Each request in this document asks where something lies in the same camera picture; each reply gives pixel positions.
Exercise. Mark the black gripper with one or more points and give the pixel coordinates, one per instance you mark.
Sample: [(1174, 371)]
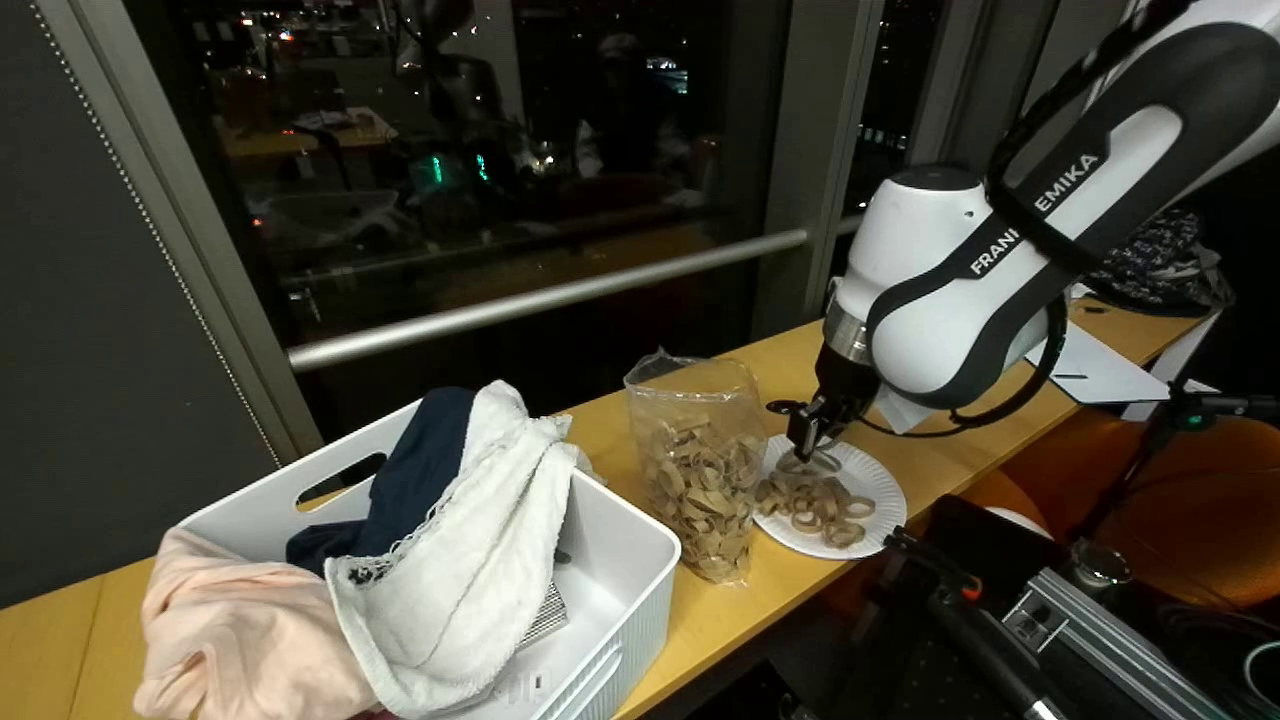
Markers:
[(842, 382)]

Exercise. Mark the bunch of tan rubber bands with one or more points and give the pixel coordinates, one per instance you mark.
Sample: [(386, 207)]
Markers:
[(817, 504)]

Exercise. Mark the clear bag of nuts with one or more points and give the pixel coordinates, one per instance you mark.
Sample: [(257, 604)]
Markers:
[(696, 464)]

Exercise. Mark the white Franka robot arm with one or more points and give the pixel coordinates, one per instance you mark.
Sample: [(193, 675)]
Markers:
[(1014, 252)]

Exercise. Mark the white paper plate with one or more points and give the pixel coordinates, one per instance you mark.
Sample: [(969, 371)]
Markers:
[(873, 474)]

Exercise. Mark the black equipment case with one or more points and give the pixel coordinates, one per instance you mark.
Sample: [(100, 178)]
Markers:
[(963, 624)]

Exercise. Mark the white plastic storage bin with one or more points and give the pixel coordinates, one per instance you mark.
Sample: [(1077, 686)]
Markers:
[(605, 586)]

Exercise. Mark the metal window handrail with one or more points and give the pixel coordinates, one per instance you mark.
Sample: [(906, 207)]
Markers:
[(535, 303)]

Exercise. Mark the white paper sheets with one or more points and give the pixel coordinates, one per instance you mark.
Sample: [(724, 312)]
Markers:
[(1114, 367)]

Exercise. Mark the white cloth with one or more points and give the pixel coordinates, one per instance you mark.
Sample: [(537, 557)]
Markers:
[(464, 563)]

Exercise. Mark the orange chair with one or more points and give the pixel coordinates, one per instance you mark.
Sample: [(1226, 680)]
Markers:
[(1201, 514)]

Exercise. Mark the navy blue cloth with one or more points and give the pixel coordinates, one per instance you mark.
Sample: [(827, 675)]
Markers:
[(404, 485)]

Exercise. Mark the pale pink cloth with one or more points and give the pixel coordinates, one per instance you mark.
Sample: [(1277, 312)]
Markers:
[(242, 642)]

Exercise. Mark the aluminium extrusion rail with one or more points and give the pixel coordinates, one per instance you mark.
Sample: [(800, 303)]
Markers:
[(1106, 646)]

